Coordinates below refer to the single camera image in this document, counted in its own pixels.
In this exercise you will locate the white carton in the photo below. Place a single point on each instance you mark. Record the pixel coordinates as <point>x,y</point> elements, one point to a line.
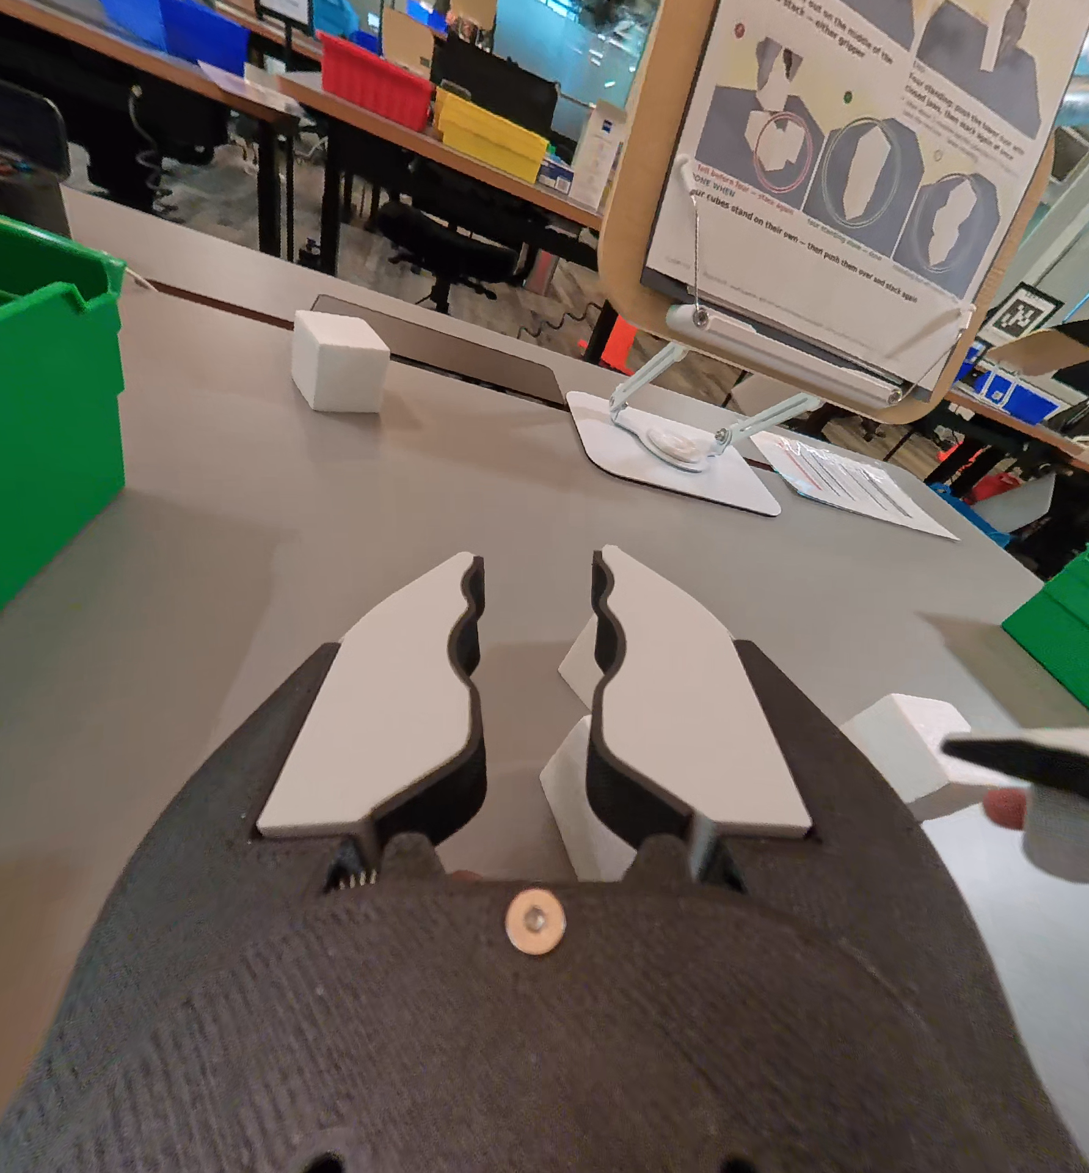
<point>596,155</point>

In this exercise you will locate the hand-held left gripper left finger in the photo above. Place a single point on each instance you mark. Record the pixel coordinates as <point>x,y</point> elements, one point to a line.
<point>379,715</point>

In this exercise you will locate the laminated paper sheet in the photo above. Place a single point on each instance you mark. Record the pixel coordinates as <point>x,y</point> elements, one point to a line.
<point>847,480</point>

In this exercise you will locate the person's right hand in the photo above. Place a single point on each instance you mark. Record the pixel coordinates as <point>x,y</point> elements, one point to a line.
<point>1007,808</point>

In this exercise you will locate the wooden table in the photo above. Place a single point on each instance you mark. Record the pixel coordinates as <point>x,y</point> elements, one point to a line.
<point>1058,444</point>
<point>141,64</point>
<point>471,164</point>

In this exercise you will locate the red plastic bin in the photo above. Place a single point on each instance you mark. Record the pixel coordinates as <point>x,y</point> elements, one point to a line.
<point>376,83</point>

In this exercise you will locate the printed instruction sheet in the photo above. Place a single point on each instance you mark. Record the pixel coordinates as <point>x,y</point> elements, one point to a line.
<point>874,109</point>

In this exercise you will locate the black office chair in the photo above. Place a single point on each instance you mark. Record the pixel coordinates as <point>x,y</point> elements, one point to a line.
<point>453,233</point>

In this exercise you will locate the blue plastic bin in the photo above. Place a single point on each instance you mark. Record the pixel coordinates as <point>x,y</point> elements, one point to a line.
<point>132,17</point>
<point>1003,385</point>
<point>205,31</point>

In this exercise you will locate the black monitor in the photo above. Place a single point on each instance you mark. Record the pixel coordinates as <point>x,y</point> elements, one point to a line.
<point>499,77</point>

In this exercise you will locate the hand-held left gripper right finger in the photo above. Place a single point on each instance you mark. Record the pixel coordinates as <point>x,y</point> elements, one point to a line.
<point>691,715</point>

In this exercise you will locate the orange red object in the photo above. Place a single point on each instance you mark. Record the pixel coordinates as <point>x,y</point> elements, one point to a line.
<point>618,343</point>

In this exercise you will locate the yellow plastic bin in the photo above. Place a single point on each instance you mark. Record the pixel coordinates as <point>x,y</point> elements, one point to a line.
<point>494,114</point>
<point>490,160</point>

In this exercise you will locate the small red object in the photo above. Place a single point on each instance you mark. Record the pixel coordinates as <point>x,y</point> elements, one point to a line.
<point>993,485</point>

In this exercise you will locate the white wooden document stand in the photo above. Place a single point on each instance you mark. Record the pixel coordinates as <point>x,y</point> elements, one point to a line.
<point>618,449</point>

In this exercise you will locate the blue plastic crate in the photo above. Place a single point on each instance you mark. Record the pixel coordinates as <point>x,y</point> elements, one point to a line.
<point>970,513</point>

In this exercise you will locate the green plastic bin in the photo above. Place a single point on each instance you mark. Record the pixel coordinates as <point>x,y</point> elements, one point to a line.
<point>1076,632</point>
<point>32,412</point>

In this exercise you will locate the black white tag marker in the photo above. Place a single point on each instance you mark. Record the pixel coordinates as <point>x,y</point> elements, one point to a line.
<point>1021,316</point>

